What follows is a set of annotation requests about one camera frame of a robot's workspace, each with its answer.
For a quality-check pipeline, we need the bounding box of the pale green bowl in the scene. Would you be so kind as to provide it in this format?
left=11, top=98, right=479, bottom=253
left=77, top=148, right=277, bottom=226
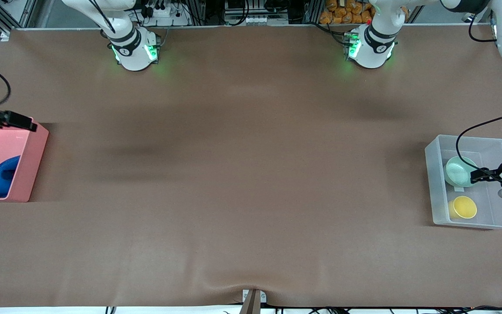
left=445, top=156, right=479, bottom=188

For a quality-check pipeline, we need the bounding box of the yellow cup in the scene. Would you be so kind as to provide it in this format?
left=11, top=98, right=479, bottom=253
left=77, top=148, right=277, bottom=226
left=448, top=195, right=478, bottom=219

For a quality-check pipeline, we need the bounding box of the blue microfibre cloth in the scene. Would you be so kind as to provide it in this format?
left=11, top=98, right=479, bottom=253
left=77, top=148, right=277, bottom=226
left=0, top=156, right=21, bottom=199

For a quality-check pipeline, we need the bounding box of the translucent plastic bin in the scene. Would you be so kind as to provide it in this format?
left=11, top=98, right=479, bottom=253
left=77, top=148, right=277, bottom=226
left=424, top=134, right=502, bottom=230

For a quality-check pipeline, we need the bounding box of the pink plastic bin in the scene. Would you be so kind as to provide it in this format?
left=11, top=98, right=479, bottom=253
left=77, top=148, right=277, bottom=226
left=0, top=122, right=50, bottom=203

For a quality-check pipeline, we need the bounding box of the white power strip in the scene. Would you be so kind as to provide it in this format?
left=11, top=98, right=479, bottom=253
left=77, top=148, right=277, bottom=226
left=140, top=3, right=190, bottom=27

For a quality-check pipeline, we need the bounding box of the brown table cover mat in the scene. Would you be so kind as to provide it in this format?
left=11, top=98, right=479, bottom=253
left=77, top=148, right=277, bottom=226
left=0, top=24, right=502, bottom=308

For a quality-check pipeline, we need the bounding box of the pile of orange bags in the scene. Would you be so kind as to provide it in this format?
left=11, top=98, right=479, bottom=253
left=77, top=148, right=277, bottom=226
left=319, top=0, right=376, bottom=24

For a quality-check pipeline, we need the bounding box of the white electronics box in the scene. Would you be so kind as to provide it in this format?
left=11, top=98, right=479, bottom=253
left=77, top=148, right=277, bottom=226
left=224, top=13, right=289, bottom=26

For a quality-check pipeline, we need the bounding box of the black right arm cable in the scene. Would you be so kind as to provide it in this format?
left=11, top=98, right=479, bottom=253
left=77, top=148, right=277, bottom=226
left=0, top=0, right=116, bottom=107

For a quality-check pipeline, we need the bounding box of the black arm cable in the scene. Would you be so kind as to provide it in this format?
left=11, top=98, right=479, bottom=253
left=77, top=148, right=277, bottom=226
left=0, top=0, right=116, bottom=107
left=455, top=13, right=502, bottom=175

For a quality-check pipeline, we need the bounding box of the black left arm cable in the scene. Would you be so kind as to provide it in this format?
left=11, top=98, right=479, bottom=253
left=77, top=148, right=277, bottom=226
left=455, top=13, right=502, bottom=175

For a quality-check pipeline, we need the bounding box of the aluminium frame rail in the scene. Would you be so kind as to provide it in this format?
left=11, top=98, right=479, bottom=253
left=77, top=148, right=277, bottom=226
left=0, top=0, right=38, bottom=31

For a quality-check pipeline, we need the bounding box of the metal table clamp bracket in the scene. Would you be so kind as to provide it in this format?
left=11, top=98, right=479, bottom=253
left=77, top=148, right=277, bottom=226
left=241, top=289, right=267, bottom=314

